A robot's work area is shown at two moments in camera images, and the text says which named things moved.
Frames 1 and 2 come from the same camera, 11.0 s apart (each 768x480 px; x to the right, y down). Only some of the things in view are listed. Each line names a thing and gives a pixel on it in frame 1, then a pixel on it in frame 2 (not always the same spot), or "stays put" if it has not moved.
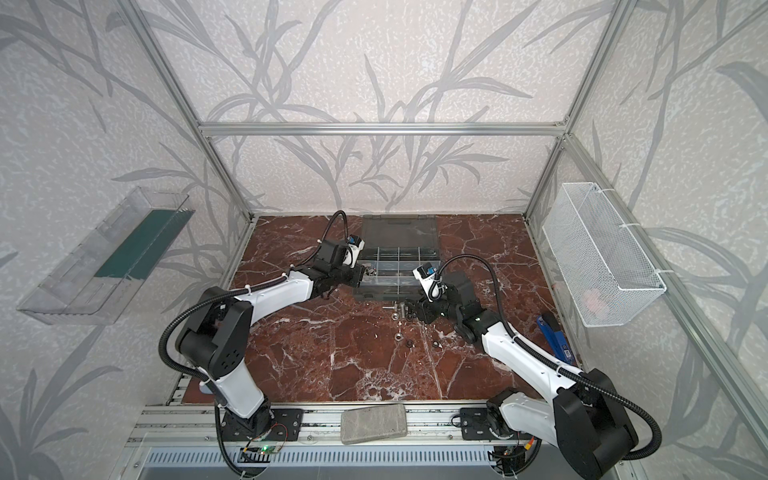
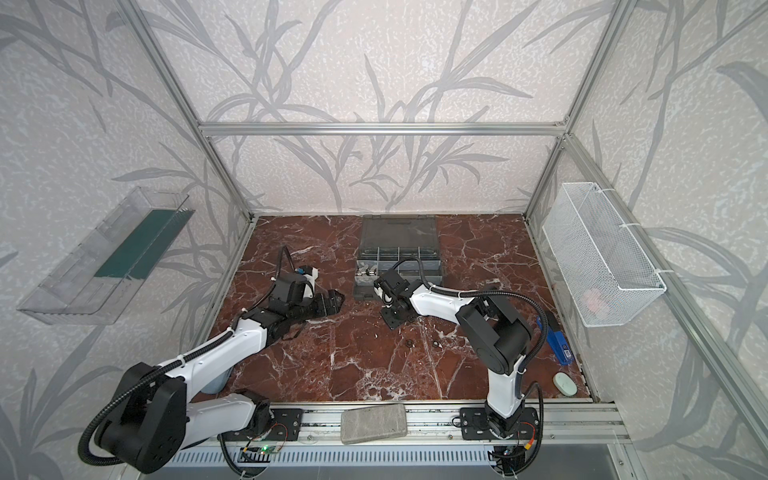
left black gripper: x=355 y=275 to x=321 y=303
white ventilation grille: x=321 y=457 stays put
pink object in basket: x=594 y=302 stays put
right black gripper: x=424 y=309 to x=392 y=301
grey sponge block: x=373 y=423 stays put
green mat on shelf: x=137 y=253 stays put
